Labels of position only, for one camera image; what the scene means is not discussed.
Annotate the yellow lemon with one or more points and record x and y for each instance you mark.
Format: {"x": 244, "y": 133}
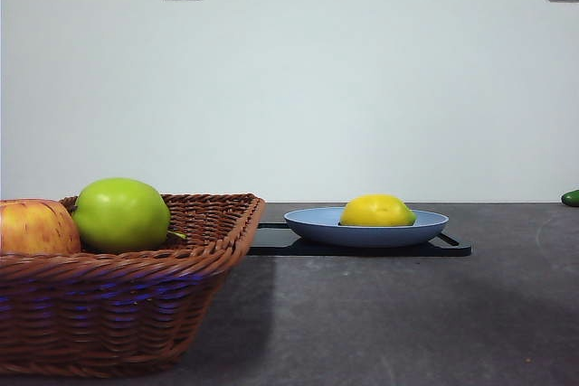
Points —
{"x": 377, "y": 210}

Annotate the light blue round plate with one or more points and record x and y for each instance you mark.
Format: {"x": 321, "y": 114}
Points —
{"x": 362, "y": 234}

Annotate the brown woven wicker basket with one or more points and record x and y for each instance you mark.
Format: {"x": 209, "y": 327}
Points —
{"x": 113, "y": 304}

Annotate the black flat tray board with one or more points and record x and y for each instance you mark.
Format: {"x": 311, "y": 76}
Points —
{"x": 271, "y": 243}

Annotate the small green leaf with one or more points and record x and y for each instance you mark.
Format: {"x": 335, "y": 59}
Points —
{"x": 177, "y": 235}

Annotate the green apple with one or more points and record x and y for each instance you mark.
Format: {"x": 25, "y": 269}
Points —
{"x": 120, "y": 214}

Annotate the red yellow apple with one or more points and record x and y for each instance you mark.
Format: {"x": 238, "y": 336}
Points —
{"x": 31, "y": 228}

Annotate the dark green vegetable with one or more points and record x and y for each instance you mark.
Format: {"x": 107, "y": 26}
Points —
{"x": 572, "y": 197}

